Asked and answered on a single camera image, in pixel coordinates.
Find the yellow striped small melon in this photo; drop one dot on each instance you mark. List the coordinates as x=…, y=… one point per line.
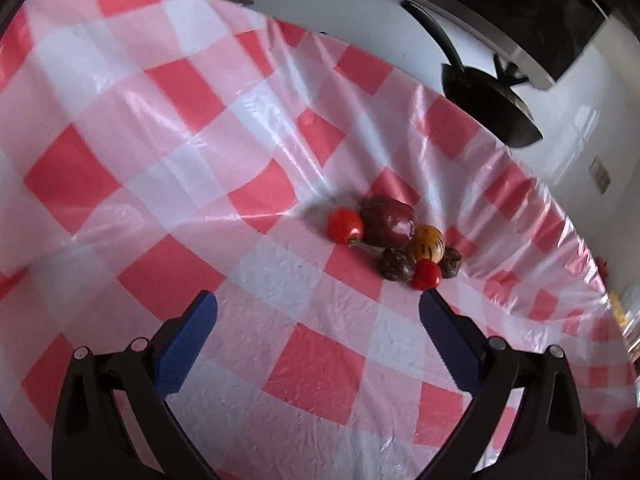
x=426, y=244

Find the dark wrinkled passion fruit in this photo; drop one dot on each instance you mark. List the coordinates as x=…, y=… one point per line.
x=451, y=262
x=398, y=265

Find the pink checked plastic tablecloth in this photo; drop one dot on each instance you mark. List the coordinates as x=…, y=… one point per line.
x=200, y=160

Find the wall socket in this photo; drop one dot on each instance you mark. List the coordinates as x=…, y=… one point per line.
x=600, y=176

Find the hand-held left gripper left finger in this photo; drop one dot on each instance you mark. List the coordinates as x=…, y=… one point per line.
x=185, y=350

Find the black frying pan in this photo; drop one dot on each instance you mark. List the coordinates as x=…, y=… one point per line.
x=495, y=110

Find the red tomato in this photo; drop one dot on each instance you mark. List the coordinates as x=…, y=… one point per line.
x=344, y=225
x=426, y=274

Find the black steel-edged appliance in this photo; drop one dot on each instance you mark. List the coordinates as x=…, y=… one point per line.
x=525, y=15

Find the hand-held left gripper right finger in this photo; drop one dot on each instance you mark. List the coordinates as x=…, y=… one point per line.
x=452, y=345

